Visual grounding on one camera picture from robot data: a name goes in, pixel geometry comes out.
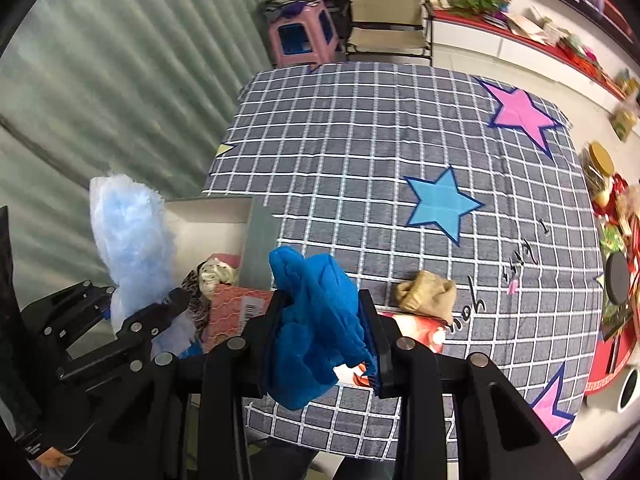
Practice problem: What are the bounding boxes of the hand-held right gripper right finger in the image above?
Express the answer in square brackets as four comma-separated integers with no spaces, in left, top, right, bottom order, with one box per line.
[357,290,583,480]

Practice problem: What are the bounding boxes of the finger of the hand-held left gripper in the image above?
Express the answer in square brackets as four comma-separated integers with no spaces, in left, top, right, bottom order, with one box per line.
[114,287,192,357]
[20,280,117,347]

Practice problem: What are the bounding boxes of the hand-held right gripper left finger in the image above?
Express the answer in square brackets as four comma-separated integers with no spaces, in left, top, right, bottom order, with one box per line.
[75,292,296,480]

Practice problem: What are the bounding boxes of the pink knit sock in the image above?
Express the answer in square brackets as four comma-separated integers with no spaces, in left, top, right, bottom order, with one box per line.
[202,282,276,356]

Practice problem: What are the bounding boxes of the blue knit cloth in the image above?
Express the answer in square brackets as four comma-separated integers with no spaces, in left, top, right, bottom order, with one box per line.
[262,246,376,409]

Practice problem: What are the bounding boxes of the cream polka-dot cloth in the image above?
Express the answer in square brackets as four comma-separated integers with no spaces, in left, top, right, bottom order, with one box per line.
[197,256,241,286]

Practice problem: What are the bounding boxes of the light blue fluffy cloth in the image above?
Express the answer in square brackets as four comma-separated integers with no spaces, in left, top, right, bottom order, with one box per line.
[89,174,196,356]

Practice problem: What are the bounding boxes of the cardboard box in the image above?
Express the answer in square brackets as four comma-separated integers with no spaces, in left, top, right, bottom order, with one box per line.
[160,195,286,361]

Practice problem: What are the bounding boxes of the leopard print cloth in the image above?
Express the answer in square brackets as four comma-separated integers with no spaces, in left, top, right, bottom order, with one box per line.
[180,269,218,341]

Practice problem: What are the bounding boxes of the red white cloth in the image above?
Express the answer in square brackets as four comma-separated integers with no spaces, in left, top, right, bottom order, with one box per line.
[332,310,446,388]

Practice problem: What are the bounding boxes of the tan sock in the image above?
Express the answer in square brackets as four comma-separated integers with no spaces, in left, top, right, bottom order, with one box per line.
[394,270,458,326]

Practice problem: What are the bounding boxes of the person's dark trousers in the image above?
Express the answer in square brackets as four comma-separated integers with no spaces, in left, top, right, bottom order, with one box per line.
[245,435,401,480]

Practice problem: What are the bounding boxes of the grey plaid star blanket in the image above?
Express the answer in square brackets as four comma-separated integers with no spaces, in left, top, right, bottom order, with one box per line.
[202,62,606,461]

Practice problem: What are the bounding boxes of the red round mat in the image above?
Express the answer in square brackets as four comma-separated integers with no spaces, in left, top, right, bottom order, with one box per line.
[582,330,640,398]

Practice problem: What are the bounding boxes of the white round appliance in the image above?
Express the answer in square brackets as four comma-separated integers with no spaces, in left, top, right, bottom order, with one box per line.
[616,367,640,413]

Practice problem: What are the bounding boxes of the black round stool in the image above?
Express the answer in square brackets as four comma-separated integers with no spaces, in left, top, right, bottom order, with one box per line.
[602,251,631,306]

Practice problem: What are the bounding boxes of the pile of assorted goods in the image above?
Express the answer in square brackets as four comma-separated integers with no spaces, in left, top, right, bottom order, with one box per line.
[580,170,640,341]

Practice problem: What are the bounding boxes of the yellow round lid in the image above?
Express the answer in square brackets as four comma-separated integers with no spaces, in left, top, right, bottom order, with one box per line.
[587,141,616,177]

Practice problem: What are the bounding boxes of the pink plastic stool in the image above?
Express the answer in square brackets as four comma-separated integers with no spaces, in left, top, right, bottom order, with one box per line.
[267,2,343,68]

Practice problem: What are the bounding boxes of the green yellow packet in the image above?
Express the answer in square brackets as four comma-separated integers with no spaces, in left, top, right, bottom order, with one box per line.
[611,107,640,141]

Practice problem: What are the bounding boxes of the folding chair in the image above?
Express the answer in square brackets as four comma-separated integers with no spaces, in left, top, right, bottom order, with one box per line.
[342,0,433,66]

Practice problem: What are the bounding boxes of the red wall shelf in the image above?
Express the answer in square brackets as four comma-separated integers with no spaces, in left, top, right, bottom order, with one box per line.
[425,5,631,101]

